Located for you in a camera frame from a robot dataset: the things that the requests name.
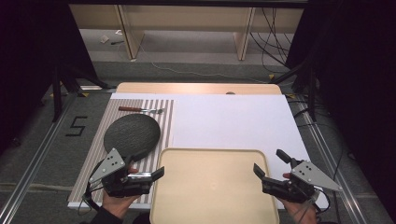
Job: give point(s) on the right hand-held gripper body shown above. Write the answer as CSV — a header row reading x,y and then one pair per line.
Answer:
x,y
311,175

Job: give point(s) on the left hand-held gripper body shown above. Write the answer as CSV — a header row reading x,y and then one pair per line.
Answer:
x,y
110,165

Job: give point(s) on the dark round plate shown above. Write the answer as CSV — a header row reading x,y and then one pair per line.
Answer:
x,y
132,133

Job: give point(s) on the person's right hand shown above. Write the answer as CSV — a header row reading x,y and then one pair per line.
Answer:
x,y
302,213

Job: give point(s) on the person's left hand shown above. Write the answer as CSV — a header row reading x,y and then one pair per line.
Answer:
x,y
118,203

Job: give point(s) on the striped placemat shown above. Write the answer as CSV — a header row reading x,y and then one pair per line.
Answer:
x,y
168,124

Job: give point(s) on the beige plastic tray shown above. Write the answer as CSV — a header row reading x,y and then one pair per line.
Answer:
x,y
211,186

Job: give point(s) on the white board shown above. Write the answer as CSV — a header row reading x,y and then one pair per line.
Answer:
x,y
233,124

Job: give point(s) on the black metal stand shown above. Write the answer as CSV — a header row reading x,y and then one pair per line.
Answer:
x,y
56,93
312,93

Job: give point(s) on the light wooden table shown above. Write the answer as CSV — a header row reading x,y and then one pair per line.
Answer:
x,y
186,88

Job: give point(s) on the dark curtain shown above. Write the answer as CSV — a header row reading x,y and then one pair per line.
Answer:
x,y
358,77
31,62

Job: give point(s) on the dark pen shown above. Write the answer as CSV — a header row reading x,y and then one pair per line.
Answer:
x,y
117,42

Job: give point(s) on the crumpled white paper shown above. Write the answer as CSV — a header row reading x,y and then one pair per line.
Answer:
x,y
104,39

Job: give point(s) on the beige wooden shelf unit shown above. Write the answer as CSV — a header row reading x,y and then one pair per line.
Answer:
x,y
186,18

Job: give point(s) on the metal floor rail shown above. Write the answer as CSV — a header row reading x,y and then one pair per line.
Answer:
x,y
326,161
31,168

